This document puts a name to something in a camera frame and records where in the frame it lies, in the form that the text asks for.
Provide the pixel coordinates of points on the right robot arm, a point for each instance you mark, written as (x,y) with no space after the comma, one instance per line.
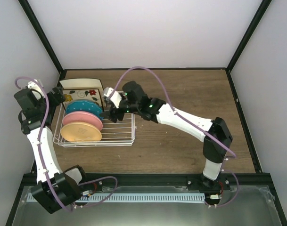
(214,134)

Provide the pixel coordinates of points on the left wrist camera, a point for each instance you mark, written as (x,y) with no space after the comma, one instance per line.
(36,88)

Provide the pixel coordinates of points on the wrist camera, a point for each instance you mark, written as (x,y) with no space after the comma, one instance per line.
(111,96)
(36,88)

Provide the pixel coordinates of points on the cream square plate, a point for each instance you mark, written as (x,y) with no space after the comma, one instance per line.
(82,83)

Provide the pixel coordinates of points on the square floral plate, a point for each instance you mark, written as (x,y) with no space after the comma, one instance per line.
(71,95)

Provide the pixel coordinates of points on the teal dotted plate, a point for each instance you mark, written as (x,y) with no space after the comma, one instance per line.
(86,106)

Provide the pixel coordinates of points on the slotted cable duct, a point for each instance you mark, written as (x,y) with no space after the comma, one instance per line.
(137,198)

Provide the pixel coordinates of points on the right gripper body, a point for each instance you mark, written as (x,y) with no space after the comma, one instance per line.
(121,115)

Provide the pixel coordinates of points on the white wire dish rack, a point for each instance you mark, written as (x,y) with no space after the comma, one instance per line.
(120,133)

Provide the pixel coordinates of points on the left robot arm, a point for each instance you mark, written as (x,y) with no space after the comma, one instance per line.
(55,189)

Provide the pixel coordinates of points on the pink round plate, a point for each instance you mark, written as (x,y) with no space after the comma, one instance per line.
(82,116)

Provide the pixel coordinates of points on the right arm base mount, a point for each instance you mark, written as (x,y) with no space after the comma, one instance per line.
(203,184)

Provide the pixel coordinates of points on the black front frame rail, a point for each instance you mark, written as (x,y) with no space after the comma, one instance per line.
(124,179)

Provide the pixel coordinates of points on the orange round plate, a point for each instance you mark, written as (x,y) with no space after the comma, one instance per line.
(80,132)

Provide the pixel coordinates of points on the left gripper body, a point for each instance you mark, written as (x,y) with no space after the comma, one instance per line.
(55,102)

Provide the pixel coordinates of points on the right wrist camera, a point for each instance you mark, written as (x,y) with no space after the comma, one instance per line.
(111,96)

